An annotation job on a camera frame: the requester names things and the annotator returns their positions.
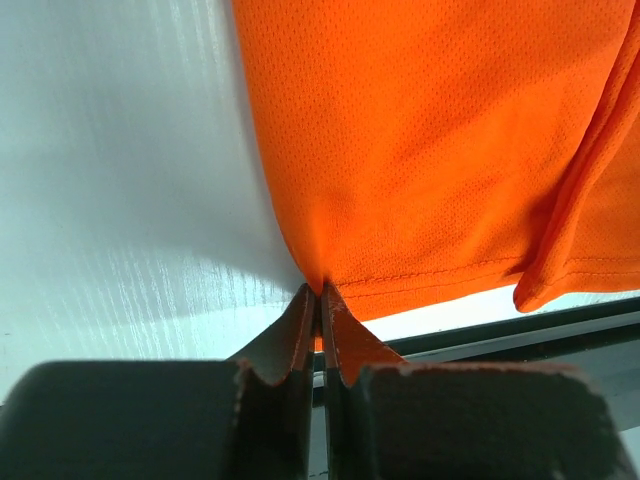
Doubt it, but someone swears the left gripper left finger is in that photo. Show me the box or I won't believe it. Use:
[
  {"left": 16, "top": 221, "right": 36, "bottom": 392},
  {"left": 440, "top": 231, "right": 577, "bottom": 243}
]
[{"left": 1, "top": 286, "right": 316, "bottom": 479}]

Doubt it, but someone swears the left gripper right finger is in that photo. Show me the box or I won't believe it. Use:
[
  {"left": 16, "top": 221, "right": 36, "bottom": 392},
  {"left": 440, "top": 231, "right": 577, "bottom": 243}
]
[{"left": 320, "top": 284, "right": 639, "bottom": 479}]

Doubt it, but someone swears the orange t shirt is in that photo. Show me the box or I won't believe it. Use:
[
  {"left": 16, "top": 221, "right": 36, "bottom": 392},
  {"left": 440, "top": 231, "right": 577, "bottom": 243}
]
[{"left": 232, "top": 1, "right": 639, "bottom": 321}]

